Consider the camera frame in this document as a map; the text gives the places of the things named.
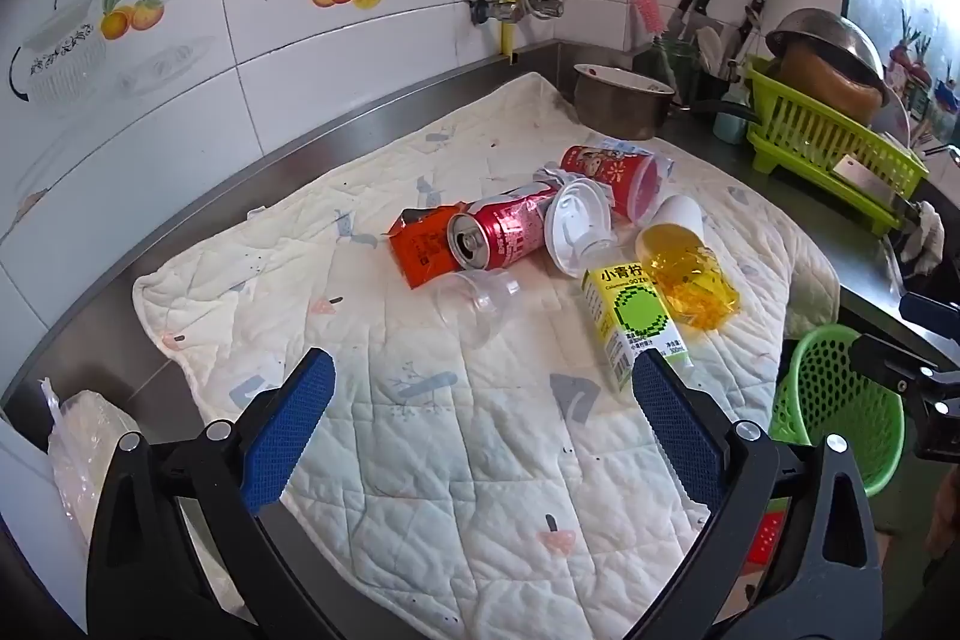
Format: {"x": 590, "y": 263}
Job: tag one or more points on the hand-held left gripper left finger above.
{"x": 292, "y": 430}

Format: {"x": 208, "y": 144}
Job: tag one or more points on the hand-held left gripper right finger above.
{"x": 675, "y": 430}

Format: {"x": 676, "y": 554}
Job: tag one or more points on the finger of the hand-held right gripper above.
{"x": 919, "y": 310}
{"x": 885, "y": 361}

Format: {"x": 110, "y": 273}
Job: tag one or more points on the green plastic basket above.
{"x": 825, "y": 400}

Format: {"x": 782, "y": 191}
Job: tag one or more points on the yellow green drink carton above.
{"x": 630, "y": 317}

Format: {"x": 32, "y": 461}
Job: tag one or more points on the yellow plastic bottle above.
{"x": 682, "y": 272}

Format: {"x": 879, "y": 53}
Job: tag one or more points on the orange snack packet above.
{"x": 420, "y": 250}

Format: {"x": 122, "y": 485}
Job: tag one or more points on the white plastic lid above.
{"x": 574, "y": 227}

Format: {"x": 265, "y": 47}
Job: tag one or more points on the clear plastic cup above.
{"x": 480, "y": 302}

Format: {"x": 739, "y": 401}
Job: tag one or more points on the red soda can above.
{"x": 510, "y": 227}

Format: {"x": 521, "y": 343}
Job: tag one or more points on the red instant noodle cup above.
{"x": 615, "y": 171}

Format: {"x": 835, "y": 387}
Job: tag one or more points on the paper wrapper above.
{"x": 547, "y": 179}

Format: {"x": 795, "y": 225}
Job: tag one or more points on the white rag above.
{"x": 926, "y": 235}

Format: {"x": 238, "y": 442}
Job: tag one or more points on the steel cleaver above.
{"x": 862, "y": 179}

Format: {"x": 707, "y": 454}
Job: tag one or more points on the white quilted mat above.
{"x": 450, "y": 460}

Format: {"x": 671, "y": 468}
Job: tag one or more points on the green dish rack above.
{"x": 810, "y": 138}

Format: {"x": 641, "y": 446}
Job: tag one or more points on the clear plastic bag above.
{"x": 82, "y": 452}

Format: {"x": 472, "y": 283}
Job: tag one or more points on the teal cup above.
{"x": 729, "y": 119}

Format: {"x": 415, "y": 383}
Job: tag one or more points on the steel bowl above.
{"x": 825, "y": 29}

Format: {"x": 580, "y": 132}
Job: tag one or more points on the decorated window pane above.
{"x": 900, "y": 10}

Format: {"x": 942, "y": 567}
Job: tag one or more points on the white spatula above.
{"x": 709, "y": 48}

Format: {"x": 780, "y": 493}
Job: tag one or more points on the pink brush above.
{"x": 646, "y": 14}

